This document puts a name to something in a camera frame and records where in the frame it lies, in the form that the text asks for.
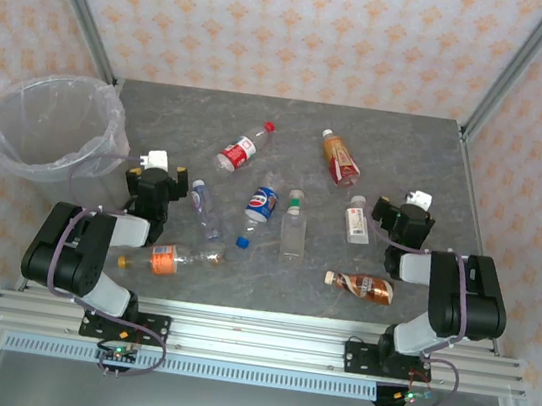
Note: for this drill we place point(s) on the orange label clear bottle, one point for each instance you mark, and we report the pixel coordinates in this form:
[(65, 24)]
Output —
[(164, 259)]

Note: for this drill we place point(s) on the red label water bottle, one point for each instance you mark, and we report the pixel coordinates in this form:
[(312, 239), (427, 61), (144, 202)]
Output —
[(240, 150)]

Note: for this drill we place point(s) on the small white label bottle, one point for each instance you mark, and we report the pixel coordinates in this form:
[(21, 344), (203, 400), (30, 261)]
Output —
[(356, 222)]

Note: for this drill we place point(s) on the brown coffee drink bottle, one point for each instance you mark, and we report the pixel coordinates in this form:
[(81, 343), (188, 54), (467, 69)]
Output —
[(365, 287)]

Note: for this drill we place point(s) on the aluminium frame post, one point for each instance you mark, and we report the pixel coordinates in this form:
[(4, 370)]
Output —
[(77, 4), (517, 66)]

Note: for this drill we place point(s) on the aluminium table edge rail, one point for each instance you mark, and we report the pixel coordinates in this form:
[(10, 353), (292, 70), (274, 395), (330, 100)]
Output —
[(473, 191)]

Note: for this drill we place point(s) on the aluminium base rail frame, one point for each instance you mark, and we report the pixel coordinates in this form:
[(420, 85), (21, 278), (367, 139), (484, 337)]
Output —
[(258, 332)]

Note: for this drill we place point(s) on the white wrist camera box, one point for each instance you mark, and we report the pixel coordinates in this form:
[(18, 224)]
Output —
[(156, 159), (420, 200)]

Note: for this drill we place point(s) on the blue pepsi bottle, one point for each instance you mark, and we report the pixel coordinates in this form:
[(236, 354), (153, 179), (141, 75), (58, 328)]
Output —
[(262, 204)]

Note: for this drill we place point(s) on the orange brown tea bottle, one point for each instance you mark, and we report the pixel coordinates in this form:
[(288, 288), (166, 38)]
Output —
[(340, 159)]

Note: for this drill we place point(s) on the slim clear blue label bottle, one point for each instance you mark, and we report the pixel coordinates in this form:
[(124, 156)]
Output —
[(202, 206)]

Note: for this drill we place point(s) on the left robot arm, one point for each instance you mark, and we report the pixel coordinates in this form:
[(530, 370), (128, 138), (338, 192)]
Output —
[(68, 245)]

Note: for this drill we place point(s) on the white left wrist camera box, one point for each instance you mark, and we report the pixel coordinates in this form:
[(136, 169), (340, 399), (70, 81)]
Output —
[(156, 159)]

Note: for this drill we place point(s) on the clear plastic bin liner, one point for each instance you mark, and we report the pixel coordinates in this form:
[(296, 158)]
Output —
[(52, 106)]

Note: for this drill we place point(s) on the square clear green cap bottle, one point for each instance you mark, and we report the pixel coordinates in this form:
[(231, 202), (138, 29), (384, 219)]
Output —
[(293, 231)]

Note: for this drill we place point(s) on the translucent grey plastic bin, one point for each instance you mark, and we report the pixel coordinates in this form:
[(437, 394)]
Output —
[(97, 183)]

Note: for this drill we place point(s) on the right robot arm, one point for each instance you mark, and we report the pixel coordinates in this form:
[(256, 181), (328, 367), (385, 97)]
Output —
[(469, 301)]

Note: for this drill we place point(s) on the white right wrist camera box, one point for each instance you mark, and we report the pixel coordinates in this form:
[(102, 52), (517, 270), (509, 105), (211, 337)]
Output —
[(420, 200)]

